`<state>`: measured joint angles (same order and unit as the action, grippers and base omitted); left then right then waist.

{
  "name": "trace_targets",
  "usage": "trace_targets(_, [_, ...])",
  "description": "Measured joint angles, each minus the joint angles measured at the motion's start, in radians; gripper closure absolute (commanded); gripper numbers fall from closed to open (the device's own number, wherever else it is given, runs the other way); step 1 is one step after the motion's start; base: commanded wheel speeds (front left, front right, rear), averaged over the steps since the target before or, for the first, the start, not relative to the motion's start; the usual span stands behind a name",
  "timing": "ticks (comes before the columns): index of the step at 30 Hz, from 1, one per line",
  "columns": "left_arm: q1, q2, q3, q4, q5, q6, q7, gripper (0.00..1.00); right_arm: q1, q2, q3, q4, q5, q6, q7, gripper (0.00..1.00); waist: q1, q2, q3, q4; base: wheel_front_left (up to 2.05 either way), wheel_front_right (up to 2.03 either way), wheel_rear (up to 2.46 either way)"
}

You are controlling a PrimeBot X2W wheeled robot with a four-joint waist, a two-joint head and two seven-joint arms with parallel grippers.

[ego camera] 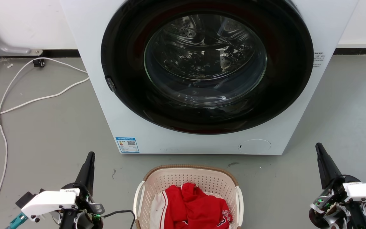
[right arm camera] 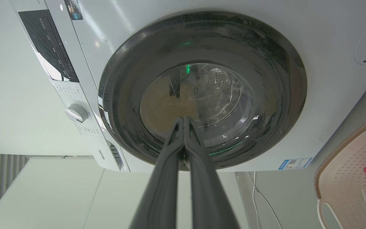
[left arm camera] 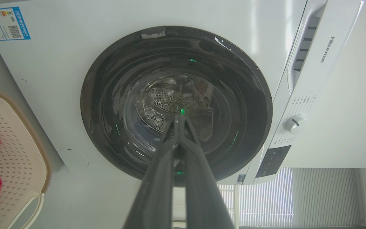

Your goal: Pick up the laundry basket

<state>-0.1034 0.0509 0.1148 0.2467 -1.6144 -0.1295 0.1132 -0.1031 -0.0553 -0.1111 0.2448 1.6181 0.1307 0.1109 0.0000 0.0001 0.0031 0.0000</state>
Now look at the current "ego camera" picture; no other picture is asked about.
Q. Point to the black camera box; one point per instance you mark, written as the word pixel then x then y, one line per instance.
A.
pixel 25 199

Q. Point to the blue energy label sticker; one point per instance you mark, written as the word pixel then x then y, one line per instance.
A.
pixel 127 145

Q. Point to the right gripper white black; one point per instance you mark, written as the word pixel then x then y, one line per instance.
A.
pixel 364 192

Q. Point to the round white filter cover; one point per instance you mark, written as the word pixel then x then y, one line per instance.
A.
pixel 254 147

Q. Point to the red jersey garment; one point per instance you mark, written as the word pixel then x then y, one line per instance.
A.
pixel 195 208

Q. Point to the white front-load washing machine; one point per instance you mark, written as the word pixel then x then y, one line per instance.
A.
pixel 170 143

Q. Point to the black round glass washer door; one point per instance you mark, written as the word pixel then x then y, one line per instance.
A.
pixel 122 63

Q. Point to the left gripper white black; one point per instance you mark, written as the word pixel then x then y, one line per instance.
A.
pixel 51 202

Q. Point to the small black floor clip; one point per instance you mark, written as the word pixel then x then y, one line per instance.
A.
pixel 38 63

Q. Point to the white garment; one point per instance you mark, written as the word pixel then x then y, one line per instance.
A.
pixel 157 211

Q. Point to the beige plastic laundry basket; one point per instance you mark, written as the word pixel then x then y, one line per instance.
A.
pixel 199 176

